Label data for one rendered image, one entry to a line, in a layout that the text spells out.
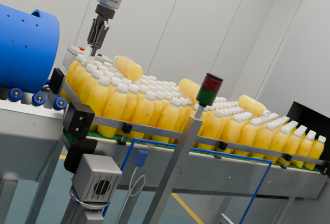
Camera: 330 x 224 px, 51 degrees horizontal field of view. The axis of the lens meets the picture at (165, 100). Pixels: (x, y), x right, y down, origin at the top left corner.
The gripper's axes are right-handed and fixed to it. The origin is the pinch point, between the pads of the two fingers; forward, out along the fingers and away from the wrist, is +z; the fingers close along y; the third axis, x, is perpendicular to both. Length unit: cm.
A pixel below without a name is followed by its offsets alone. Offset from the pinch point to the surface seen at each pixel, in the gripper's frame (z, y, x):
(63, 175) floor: 112, -94, 50
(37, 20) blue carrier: -8.4, 17.5, -26.7
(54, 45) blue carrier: -3.2, 22.0, -20.5
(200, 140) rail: 16, 30, 48
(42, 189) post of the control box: 76, -18, 8
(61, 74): 7.9, 13.0, -12.5
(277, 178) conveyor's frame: 28, 31, 108
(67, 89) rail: 15.8, 1.8, -4.5
